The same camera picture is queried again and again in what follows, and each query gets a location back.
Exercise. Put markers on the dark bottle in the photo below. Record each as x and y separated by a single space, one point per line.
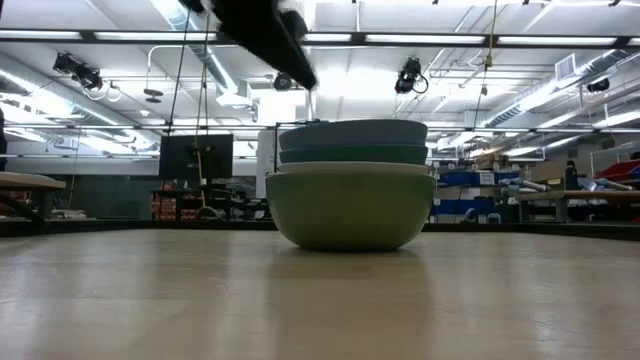
571 176

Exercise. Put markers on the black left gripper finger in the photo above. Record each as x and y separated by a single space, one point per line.
297 70

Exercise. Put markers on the round black ceiling camera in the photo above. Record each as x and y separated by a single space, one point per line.
282 81

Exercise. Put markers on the white ceiling vent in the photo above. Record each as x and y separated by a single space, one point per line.
565 66

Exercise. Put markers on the wooden workbench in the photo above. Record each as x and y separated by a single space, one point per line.
580 196

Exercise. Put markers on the black overhead frame bar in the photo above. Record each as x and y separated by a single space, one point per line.
450 39

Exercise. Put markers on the wooden side table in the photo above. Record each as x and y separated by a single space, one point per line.
27 181

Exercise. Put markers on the white pillar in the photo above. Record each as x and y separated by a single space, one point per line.
265 150

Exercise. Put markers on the dark green plastic bowl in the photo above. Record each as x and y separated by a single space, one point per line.
350 154

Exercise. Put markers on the light green plastic bowl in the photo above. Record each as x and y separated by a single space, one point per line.
350 215

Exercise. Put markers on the black computer monitor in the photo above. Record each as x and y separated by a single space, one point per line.
180 157

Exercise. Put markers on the small black ceiling camera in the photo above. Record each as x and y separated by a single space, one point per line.
598 85

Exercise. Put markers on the blue storage bin row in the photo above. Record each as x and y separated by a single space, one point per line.
470 178

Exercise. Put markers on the red storage crates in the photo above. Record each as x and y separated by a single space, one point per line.
170 207

